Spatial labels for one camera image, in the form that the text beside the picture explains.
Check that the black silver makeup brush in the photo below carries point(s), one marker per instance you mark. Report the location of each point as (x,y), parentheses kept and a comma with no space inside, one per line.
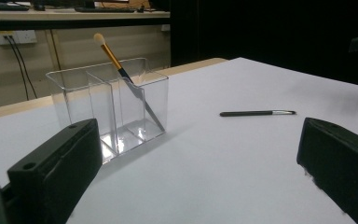
(245,113)

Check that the white wall socket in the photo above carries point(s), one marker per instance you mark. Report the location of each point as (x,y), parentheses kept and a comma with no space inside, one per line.
(24,36)

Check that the clear acrylic organizer box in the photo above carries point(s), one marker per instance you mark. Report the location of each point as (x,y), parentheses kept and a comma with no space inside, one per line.
(74,93)

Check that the black computer mouse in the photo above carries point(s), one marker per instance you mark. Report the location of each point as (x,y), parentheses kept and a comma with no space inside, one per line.
(39,7)

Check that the black keyboard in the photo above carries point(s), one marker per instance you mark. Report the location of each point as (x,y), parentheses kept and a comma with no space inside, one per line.
(3,7)
(105,10)

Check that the vertical wall trim strip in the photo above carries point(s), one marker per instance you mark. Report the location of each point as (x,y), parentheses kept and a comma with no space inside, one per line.
(54,49)

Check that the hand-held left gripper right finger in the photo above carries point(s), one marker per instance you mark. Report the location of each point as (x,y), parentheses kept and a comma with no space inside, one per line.
(341,168)

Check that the long desk with black edge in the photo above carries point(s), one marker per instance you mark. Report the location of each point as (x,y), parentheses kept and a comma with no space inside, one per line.
(74,16)

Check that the black curtain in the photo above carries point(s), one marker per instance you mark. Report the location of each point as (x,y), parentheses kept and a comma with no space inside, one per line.
(261,31)

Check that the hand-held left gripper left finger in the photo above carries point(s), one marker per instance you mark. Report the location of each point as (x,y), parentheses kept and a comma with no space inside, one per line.
(59,161)

